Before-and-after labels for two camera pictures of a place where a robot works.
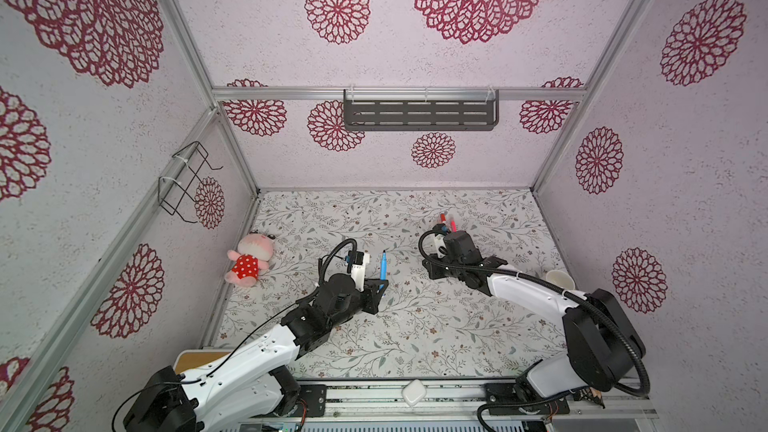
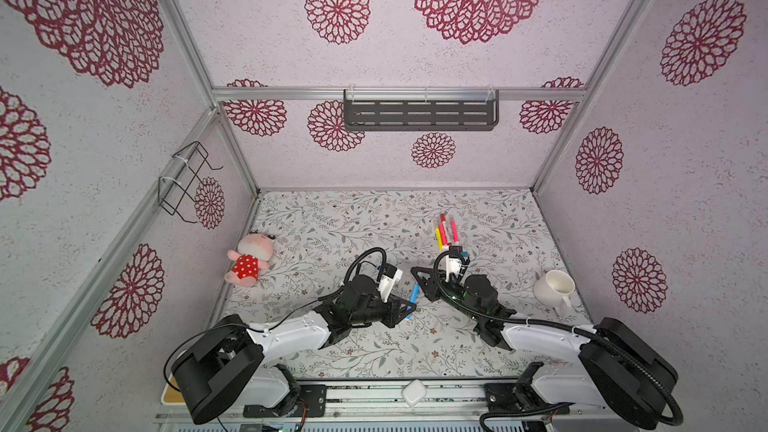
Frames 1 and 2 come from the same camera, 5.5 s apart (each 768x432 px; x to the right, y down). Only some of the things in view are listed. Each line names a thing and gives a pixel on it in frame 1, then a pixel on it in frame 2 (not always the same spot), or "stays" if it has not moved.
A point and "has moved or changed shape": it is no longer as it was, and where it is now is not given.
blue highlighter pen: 383,268 has moved or changed shape
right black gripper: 432,267 → 432,290
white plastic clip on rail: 413,393 stays
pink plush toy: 253,255 stays
